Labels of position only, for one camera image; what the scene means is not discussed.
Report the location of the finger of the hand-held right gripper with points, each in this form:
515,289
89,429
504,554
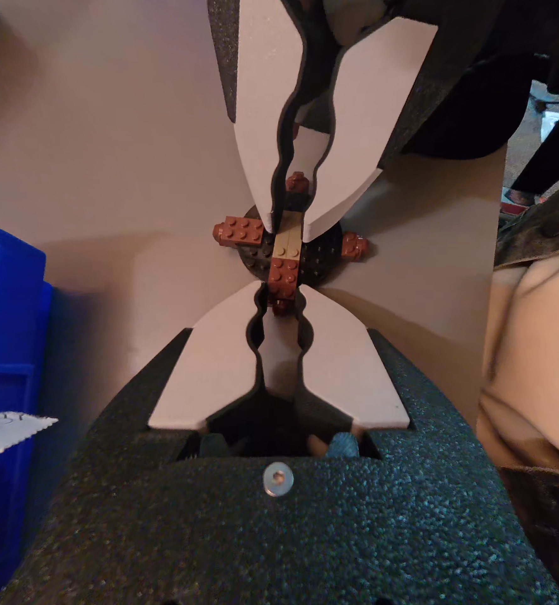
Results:
263,94
369,104

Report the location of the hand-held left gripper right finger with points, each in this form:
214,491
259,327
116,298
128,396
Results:
350,373

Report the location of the blue plastic bin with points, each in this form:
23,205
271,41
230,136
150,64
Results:
5,331

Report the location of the torn white paper bag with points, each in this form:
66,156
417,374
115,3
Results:
10,432

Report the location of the person's beige shirt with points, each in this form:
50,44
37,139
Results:
530,368

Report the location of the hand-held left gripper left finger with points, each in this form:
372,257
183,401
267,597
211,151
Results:
213,368

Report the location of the round black lego assembly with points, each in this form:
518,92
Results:
319,260

